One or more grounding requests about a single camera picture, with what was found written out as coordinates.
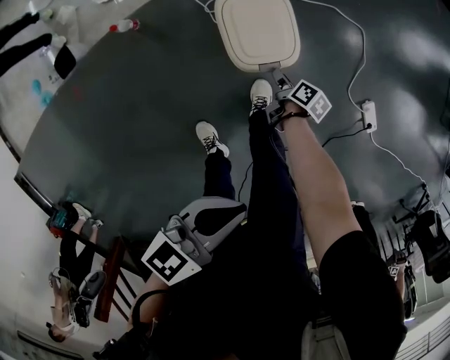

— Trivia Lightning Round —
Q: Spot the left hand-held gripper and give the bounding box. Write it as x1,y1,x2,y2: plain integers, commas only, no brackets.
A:
141,196,247,285

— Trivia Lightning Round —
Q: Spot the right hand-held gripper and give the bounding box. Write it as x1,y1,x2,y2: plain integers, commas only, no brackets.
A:
267,67,333,124

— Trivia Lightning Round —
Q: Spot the beige plastic trash bin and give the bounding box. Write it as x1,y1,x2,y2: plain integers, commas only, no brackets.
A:
213,0,302,73

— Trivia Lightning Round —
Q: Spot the person's left forearm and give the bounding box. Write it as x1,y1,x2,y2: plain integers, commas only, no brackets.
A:
127,272,170,330

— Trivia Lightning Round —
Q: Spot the person's right forearm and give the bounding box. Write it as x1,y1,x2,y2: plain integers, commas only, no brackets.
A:
280,104,365,272

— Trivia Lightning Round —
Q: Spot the person's right white shoe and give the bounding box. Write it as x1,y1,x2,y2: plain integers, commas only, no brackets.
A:
249,78,275,117

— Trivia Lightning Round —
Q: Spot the person's white shoe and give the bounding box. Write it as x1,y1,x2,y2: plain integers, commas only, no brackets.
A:
195,120,231,158
249,78,275,117

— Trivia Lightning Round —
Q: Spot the person's left leg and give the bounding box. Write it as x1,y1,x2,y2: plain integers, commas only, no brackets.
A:
202,149,236,202

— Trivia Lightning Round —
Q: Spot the person's left white shoe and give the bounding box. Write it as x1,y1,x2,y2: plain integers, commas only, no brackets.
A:
195,120,231,158

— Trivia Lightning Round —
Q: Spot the person's black shirt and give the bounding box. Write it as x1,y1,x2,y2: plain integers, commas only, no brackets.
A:
154,214,409,360

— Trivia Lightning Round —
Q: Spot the white power strip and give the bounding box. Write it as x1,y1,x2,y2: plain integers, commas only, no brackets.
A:
361,100,380,134

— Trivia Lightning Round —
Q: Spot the red-brown wooden chair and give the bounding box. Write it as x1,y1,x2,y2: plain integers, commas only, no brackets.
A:
94,235,149,323

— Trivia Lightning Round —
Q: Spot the teal and red box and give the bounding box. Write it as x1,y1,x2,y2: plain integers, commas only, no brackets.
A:
46,202,77,240

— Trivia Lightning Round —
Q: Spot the white waist pouch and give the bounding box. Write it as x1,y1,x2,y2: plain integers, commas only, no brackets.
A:
301,316,339,360

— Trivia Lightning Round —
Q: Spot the red-capped plastic bottle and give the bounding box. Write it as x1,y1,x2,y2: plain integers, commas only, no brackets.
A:
108,18,141,34

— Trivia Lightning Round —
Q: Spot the black tripod stand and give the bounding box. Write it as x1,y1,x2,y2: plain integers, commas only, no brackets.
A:
391,182,440,240

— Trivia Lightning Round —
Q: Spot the blue plastic bag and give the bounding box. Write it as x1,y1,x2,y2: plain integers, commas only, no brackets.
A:
30,78,54,107

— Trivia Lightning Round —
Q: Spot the black square container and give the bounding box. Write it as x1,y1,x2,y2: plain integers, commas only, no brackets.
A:
53,44,77,80

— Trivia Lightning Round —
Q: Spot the black backpack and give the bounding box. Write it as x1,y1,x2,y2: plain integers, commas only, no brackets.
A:
410,210,450,285

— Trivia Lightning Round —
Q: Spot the black cable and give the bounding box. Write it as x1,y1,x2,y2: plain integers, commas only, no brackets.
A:
321,120,371,148

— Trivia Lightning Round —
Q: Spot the coiled white cable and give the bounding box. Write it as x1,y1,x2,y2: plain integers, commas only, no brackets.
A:
194,0,218,24

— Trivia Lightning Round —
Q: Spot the black arm-strapped device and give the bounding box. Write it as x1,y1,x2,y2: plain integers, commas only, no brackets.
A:
92,318,158,360

